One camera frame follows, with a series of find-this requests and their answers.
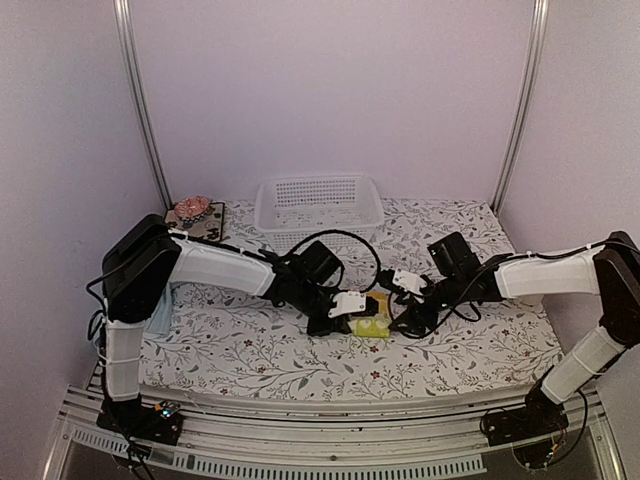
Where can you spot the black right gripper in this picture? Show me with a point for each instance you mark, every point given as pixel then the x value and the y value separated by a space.
pixel 412 315

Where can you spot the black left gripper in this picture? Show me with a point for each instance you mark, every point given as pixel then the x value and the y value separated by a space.
pixel 332 327

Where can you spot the green and white towel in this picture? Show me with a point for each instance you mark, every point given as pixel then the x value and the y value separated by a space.
pixel 375 320

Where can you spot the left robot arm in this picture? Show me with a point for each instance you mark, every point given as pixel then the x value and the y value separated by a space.
pixel 151 256

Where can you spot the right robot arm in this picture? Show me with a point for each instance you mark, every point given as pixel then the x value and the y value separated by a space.
pixel 605 272

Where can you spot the white plastic basket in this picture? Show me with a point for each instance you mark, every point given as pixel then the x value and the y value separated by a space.
pixel 288 210

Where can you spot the floral patterned tablecloth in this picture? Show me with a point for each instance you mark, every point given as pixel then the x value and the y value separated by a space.
pixel 212 340

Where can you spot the floral embroidered placemat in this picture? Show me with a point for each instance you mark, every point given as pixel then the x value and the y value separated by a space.
pixel 209 227

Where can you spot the light blue towel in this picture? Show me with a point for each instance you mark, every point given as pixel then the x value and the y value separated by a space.
pixel 158 323

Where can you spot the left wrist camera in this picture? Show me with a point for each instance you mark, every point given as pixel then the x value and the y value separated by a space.
pixel 320 264

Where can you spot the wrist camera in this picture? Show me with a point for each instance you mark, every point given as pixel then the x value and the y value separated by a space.
pixel 320 264
pixel 453 257

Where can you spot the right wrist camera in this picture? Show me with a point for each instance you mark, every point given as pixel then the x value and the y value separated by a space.
pixel 453 257

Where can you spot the aluminium front rail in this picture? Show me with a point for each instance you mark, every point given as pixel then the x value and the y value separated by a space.
pixel 241 438

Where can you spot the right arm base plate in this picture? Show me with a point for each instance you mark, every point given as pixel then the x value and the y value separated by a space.
pixel 502 426

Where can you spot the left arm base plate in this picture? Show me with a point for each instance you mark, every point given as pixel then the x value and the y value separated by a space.
pixel 161 423

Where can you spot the right aluminium frame post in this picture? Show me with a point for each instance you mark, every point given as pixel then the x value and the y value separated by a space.
pixel 533 57

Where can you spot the aluminium frame post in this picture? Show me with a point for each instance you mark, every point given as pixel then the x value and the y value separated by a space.
pixel 126 36
pixel 533 57

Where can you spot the left aluminium frame post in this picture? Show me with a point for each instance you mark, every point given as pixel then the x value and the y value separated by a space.
pixel 126 36

